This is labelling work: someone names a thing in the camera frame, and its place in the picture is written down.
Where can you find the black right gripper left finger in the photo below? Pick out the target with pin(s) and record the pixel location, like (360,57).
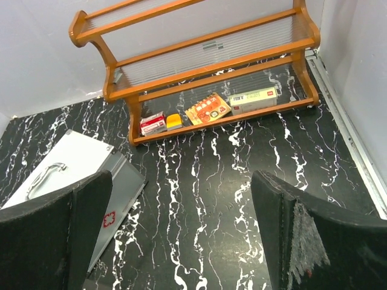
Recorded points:
(48,242)

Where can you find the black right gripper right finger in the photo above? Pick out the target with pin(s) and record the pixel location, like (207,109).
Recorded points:
(310,243)

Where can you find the grey medicine case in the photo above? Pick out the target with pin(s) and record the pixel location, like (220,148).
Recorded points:
(75,157)

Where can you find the long white medicine box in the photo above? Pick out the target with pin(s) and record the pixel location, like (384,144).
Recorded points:
(253,100)

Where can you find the red white medicine box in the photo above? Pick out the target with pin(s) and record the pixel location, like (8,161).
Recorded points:
(153,124)

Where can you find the orange medicine packet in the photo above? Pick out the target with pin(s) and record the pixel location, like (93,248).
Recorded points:
(210,109)

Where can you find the small yellow box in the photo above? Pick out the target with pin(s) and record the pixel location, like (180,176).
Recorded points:
(173,122)

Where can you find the orange wooden shelf rack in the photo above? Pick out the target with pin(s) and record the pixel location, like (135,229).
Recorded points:
(273,40)

